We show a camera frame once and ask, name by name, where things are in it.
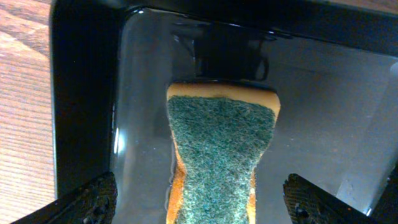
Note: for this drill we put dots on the black rectangular tray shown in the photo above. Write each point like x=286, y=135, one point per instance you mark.
x=333, y=67

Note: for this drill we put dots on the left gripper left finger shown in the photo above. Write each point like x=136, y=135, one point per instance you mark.
x=92, y=203

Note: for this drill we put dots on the yellow green sponge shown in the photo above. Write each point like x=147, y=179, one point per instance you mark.
x=220, y=133

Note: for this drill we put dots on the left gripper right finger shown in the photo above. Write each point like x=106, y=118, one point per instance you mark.
x=308, y=204

